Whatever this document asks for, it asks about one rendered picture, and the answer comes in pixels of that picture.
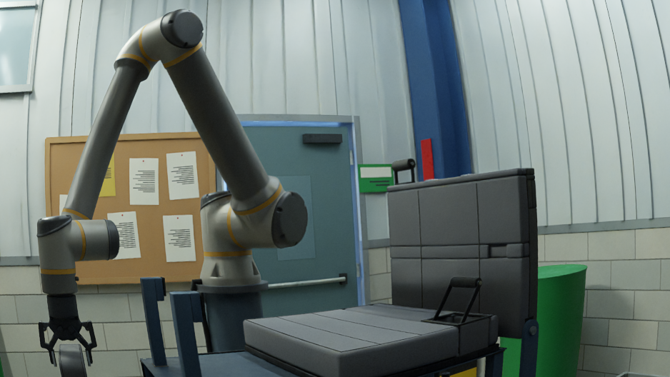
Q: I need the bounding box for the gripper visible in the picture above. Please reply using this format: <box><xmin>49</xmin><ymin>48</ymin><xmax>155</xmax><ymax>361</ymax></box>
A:
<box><xmin>38</xmin><ymin>294</ymin><xmax>99</xmax><ymax>366</ymax></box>

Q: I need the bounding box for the grey headrest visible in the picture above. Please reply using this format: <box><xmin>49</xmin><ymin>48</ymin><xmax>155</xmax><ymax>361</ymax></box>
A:
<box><xmin>58</xmin><ymin>343</ymin><xmax>88</xmax><ymax>377</ymax></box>

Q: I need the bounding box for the black pull tab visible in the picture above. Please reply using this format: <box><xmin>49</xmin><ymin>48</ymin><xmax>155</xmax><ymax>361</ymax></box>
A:
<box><xmin>433</xmin><ymin>276</ymin><xmax>483</xmax><ymax>323</ymax></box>

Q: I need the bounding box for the grey seat cushion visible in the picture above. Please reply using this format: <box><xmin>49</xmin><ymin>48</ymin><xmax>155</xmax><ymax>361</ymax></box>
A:
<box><xmin>243</xmin><ymin>303</ymin><xmax>499</xmax><ymax>377</ymax></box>

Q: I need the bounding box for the grey seat backrest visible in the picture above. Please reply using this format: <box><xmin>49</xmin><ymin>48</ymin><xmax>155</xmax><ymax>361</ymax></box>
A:
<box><xmin>386</xmin><ymin>168</ymin><xmax>540</xmax><ymax>339</ymax></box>

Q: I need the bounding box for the cork notice board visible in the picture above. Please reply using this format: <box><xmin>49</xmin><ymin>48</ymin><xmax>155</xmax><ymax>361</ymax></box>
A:
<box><xmin>44</xmin><ymin>132</ymin><xmax>217</xmax><ymax>286</ymax></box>

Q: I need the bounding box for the grey-green door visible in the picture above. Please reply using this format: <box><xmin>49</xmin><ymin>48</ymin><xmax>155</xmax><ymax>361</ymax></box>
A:
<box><xmin>216</xmin><ymin>114</ymin><xmax>367</xmax><ymax>318</ymax></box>

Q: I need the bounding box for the window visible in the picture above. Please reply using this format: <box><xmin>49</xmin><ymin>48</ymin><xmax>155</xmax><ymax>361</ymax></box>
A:
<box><xmin>0</xmin><ymin>0</ymin><xmax>41</xmax><ymax>95</ymax></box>

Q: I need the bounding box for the red fire extinguisher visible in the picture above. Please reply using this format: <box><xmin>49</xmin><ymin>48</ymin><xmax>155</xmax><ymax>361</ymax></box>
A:
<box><xmin>420</xmin><ymin>138</ymin><xmax>436</xmax><ymax>181</ymax></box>

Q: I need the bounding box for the blue column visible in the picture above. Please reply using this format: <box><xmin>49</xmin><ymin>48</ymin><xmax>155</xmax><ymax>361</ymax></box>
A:
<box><xmin>397</xmin><ymin>0</ymin><xmax>473</xmax><ymax>181</ymax></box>

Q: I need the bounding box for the green drum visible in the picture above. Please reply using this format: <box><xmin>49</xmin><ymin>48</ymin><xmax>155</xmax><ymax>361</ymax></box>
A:
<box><xmin>499</xmin><ymin>263</ymin><xmax>589</xmax><ymax>377</ymax></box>

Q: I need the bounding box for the blue seat fixture frame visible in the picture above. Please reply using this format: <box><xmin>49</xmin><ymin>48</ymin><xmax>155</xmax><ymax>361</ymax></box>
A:
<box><xmin>139</xmin><ymin>277</ymin><xmax>540</xmax><ymax>377</ymax></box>

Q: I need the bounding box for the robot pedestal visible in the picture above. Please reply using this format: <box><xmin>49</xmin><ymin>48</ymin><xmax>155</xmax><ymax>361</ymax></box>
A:
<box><xmin>191</xmin><ymin>279</ymin><xmax>269</xmax><ymax>354</ymax></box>

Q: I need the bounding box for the green wall sign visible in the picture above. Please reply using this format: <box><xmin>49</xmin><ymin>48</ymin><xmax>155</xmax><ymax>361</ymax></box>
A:
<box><xmin>358</xmin><ymin>164</ymin><xmax>394</xmax><ymax>194</ymax></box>

